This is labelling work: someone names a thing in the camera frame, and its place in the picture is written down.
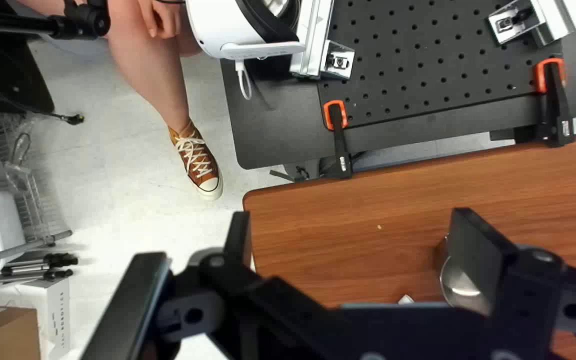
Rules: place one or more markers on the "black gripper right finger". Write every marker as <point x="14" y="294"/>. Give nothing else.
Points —
<point x="480" y="253"/>

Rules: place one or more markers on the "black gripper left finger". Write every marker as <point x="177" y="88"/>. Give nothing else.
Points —
<point x="128" y="300"/>

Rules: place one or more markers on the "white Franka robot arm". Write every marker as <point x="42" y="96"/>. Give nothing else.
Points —
<point x="221" y="26"/>

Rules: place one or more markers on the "bystander hand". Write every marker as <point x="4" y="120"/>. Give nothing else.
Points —
<point x="160" y="18"/>

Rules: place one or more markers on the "steel pot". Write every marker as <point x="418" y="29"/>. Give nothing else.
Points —
<point x="459" y="285"/>

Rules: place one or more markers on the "white printed carton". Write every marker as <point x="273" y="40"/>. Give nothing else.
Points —
<point x="55" y="321"/>

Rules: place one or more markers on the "folded black tripod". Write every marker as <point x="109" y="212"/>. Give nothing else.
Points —
<point x="35" y="270"/>

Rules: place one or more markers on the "plain brown cardboard box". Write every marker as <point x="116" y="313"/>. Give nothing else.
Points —
<point x="1" y="333"/>

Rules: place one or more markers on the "orange canvas sneaker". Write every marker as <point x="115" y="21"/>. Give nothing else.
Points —
<point x="199" y="166"/>

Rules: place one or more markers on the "orange black bar clamp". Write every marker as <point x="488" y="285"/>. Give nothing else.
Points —
<point x="338" y="142"/>
<point x="554" y="106"/>

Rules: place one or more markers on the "black perforated breadboard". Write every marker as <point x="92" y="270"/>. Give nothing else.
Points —
<point x="421" y="60"/>

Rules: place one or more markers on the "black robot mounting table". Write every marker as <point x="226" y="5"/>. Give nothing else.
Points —
<point x="274" y="126"/>

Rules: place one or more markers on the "bystander bare leg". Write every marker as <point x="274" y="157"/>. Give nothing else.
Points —
<point x="149" y="72"/>

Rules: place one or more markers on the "aluminium extrusion rail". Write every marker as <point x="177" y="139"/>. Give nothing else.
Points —
<point x="310" y="40"/>
<point x="554" y="16"/>

